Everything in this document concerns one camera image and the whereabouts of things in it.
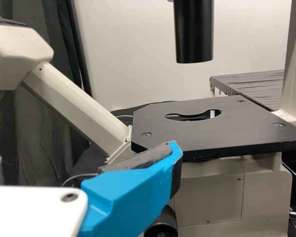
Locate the black platform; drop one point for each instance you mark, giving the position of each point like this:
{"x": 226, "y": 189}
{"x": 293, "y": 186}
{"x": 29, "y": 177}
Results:
{"x": 256, "y": 89}

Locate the cream microscope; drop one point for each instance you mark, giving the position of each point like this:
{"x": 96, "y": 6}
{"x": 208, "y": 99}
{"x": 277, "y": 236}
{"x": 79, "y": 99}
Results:
{"x": 212, "y": 128}

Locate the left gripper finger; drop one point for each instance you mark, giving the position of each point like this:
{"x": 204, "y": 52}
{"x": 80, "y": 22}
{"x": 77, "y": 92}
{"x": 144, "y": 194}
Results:
{"x": 133, "y": 195}

